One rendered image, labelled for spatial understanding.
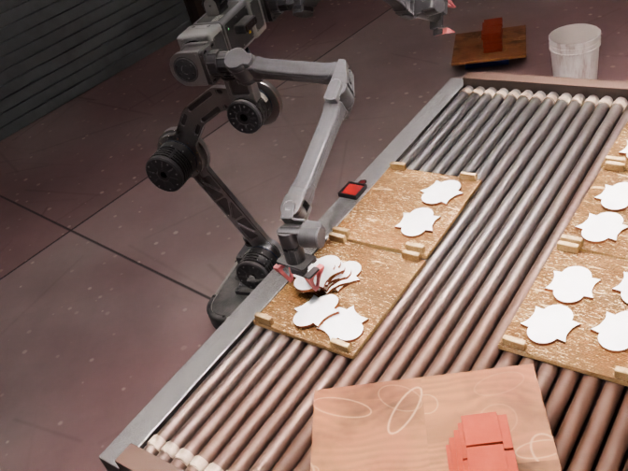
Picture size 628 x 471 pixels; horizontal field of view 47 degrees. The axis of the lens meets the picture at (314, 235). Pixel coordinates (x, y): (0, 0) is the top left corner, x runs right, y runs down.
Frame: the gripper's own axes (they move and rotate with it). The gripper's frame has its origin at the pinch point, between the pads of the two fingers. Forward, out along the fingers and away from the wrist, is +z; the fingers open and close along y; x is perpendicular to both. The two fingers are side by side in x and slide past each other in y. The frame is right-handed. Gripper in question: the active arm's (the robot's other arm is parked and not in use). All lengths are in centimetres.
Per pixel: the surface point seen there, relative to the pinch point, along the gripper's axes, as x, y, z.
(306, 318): -7.8, 6.2, 4.5
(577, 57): 288, -38, 67
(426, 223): 42.6, 14.9, 4.6
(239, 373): -30.1, -1.3, 8.8
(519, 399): -14, 73, -3
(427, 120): 104, -22, 6
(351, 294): 6.8, 11.1, 6.1
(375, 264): 21.0, 9.8, 5.8
